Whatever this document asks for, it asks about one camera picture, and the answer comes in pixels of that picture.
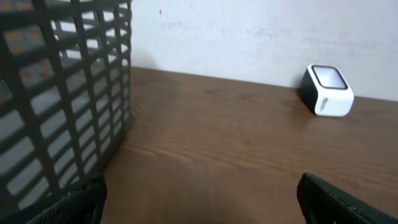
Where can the white barcode scanner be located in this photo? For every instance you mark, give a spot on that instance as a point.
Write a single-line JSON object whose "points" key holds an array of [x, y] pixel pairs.
{"points": [[325, 91]]}

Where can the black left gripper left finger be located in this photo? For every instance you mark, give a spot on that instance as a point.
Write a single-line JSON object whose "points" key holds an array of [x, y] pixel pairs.
{"points": [[81, 202]]}

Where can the grey plastic basket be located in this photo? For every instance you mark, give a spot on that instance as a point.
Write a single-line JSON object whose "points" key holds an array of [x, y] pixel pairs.
{"points": [[65, 93]]}

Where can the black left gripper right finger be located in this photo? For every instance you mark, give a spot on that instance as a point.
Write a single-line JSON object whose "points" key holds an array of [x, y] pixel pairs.
{"points": [[322, 202]]}

